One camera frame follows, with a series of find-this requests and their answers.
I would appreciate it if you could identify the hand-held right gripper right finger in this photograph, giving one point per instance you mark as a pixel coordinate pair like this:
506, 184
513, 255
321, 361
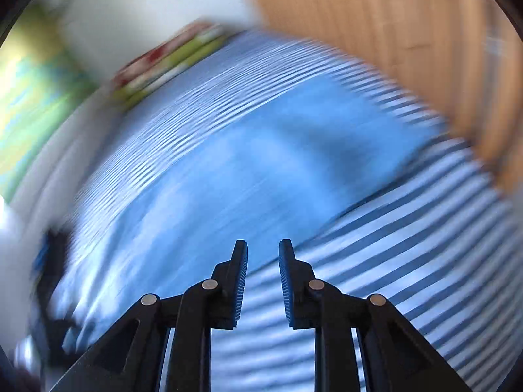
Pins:
286, 290

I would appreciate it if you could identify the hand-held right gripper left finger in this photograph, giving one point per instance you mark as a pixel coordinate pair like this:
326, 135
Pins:
239, 286

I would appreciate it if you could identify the light blue denim pants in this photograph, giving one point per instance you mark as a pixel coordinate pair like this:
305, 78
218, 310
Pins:
265, 163

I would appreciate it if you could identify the blue striped bed sheet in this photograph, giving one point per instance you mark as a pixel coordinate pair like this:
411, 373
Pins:
429, 232

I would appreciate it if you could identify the pile of dark clothes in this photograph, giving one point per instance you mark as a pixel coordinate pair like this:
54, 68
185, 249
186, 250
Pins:
59, 269

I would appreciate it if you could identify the blue garment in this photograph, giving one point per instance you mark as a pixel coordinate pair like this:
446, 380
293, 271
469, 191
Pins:
41, 257

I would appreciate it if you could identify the green wall poster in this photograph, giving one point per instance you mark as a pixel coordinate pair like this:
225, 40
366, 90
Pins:
32, 98

